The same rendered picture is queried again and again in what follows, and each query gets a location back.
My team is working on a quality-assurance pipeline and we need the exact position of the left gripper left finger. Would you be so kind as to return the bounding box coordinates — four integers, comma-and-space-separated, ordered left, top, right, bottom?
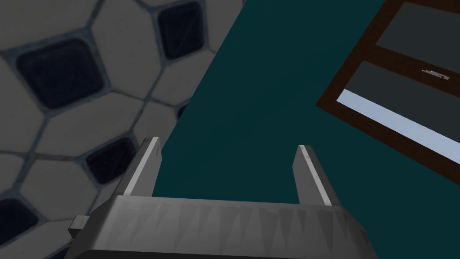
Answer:
115, 136, 162, 198

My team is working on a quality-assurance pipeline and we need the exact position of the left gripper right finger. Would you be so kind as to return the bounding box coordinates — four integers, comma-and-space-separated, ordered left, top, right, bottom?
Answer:
292, 144, 341, 207

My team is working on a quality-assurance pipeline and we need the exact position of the dark brown framed window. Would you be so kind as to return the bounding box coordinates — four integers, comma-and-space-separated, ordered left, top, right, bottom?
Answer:
315, 0, 460, 186

